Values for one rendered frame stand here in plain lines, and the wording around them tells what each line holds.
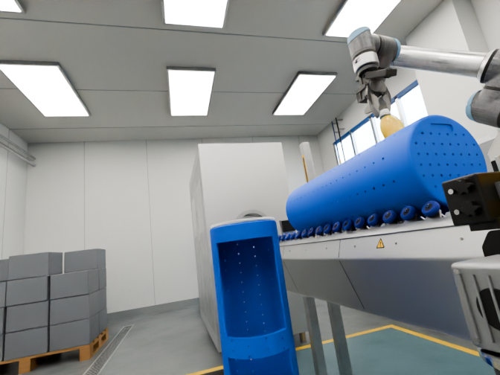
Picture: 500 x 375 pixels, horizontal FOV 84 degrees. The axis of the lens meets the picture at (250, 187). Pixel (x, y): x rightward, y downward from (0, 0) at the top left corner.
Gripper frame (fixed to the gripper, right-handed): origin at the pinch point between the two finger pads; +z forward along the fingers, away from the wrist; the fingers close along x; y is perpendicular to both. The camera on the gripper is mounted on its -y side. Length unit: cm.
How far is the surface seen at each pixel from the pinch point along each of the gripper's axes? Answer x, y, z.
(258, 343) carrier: 51, 27, 73
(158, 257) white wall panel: 105, 495, 33
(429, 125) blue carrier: 4.0, -18.7, 13.6
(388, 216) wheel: 11.4, -3.1, 36.9
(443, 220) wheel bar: 11.5, -20.7, 40.6
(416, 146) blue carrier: 11.0, -18.8, 19.8
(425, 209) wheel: 11.5, -16.8, 37.1
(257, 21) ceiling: -32, 169, -207
